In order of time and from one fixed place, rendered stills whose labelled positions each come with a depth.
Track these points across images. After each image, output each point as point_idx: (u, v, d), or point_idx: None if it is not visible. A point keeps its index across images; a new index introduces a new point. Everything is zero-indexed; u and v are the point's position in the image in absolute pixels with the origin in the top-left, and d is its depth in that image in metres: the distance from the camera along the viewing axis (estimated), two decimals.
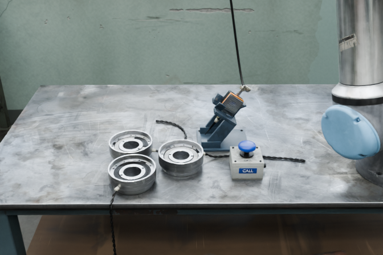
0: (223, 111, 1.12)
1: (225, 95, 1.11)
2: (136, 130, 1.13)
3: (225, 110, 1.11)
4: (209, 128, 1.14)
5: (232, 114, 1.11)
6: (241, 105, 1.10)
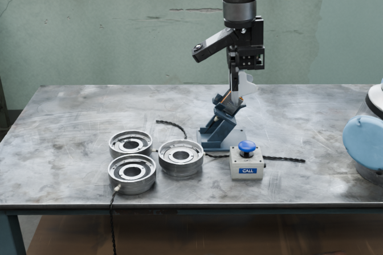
0: (222, 110, 1.12)
1: (225, 94, 1.11)
2: (136, 130, 1.13)
3: (225, 109, 1.11)
4: (208, 127, 1.14)
5: (232, 112, 1.11)
6: (240, 103, 1.10)
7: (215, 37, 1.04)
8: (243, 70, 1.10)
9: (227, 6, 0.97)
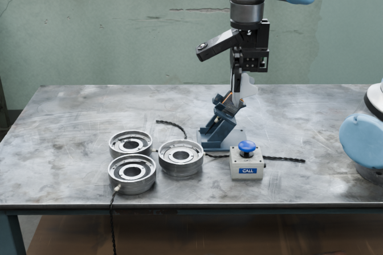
0: (223, 111, 1.12)
1: (225, 95, 1.11)
2: (136, 130, 1.13)
3: (225, 110, 1.11)
4: (209, 128, 1.14)
5: (232, 114, 1.11)
6: (241, 105, 1.10)
7: (220, 37, 1.04)
8: (245, 72, 1.10)
9: (235, 7, 0.98)
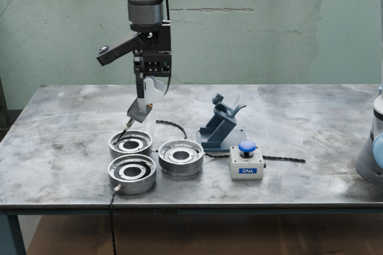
0: (131, 119, 1.06)
1: (134, 102, 1.05)
2: (136, 130, 1.13)
3: (134, 116, 1.05)
4: (119, 136, 1.09)
5: (142, 120, 1.06)
6: (150, 111, 1.05)
7: (121, 40, 0.98)
8: (154, 77, 1.04)
9: (130, 8, 0.92)
